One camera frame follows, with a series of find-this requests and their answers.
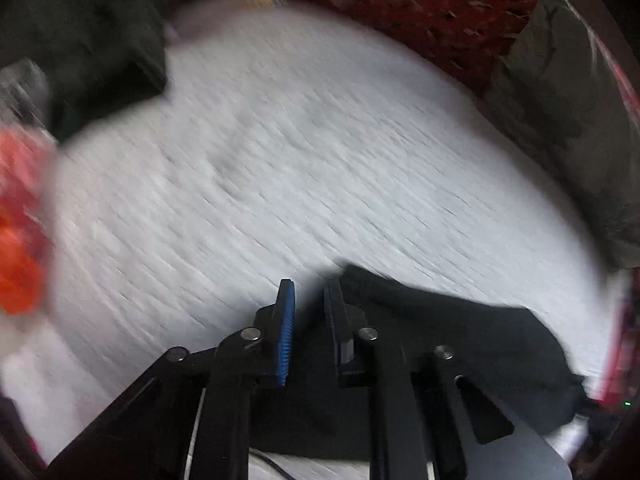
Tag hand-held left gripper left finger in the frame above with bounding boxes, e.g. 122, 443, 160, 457
47, 279, 297, 480

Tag white quilted bed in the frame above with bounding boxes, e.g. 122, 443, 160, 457
0, 7, 631, 480

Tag grey floral pillow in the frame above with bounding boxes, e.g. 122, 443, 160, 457
482, 0, 640, 271

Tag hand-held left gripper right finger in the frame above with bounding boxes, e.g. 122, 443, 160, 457
323, 278, 573, 480

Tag black pants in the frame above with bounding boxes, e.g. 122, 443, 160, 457
250, 264, 587, 461

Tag orange plastic bag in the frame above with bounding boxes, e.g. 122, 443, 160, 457
0, 127, 56, 316

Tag red patterned blanket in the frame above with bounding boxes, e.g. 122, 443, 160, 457
280, 0, 546, 93

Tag dark green cloth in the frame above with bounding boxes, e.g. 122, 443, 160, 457
0, 0, 168, 141

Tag black cable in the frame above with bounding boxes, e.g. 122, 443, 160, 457
250, 447, 297, 480

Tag pale plastic bag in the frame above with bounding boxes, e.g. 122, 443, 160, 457
165, 0, 286, 43

